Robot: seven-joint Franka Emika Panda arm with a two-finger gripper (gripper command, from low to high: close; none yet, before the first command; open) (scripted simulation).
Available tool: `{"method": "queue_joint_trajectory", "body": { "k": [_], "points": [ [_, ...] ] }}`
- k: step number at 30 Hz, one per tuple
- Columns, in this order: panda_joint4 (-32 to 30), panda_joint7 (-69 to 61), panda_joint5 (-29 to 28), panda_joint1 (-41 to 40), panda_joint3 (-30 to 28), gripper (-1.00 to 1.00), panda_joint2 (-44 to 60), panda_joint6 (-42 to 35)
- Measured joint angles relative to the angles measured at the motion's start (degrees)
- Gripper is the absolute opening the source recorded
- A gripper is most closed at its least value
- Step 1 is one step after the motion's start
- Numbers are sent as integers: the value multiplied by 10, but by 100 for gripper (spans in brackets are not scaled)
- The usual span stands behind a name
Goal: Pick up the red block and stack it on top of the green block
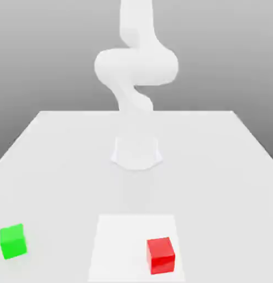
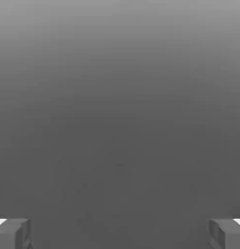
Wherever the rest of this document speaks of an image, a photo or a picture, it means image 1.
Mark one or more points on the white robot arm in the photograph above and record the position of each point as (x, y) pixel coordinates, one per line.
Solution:
(136, 66)

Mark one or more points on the small red cube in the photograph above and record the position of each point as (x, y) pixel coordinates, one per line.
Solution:
(160, 256)

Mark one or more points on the small green cube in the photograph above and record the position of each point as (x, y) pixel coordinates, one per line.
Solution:
(13, 242)

